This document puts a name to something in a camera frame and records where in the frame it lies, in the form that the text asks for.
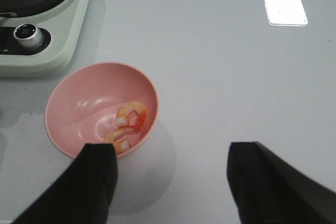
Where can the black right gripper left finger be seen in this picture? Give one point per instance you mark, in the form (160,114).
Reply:
(82,193)

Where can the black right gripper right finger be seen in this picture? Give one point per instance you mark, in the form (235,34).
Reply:
(266,189)

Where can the orange shrimp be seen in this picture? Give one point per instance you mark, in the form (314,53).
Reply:
(130,118)
(115,138)

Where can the pink bowl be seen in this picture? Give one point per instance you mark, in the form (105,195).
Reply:
(83,106)

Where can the mint green breakfast maker base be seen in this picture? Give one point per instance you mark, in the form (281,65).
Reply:
(60,27)

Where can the right silver knob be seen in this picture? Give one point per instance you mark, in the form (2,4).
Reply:
(29,36)

